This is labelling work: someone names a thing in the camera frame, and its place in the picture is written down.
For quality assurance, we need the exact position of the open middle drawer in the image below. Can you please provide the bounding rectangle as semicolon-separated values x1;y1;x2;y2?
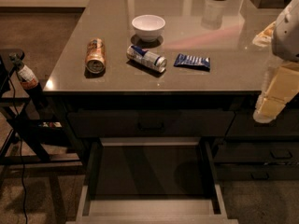
65;140;239;224

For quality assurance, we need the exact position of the closed top drawer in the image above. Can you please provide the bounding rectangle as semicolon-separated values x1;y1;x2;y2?
67;110;235;138

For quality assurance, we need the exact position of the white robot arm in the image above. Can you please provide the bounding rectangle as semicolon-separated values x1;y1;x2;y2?
252;0;299;123

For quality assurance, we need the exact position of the dark cola bottle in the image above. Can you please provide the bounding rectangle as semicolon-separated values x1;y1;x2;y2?
9;53;48;110

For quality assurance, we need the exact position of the dark side table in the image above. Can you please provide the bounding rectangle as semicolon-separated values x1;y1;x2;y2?
0;49;83;185

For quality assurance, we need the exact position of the white ceramic bowl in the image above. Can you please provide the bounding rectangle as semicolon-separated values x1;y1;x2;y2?
132;15;165;42

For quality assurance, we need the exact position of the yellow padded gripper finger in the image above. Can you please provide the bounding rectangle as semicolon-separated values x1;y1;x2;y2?
253;62;299;123

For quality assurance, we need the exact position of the blue silver redbull can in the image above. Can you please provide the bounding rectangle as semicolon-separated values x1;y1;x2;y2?
126;45;167;73

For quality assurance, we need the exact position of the orange soda can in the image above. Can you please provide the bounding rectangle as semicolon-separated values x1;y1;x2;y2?
85;38;106;74

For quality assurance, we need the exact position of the blue snack packet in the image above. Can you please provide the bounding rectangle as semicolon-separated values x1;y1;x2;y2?
174;53;210;71

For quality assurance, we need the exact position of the black cable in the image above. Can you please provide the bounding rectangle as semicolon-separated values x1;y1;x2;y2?
7;75;30;224

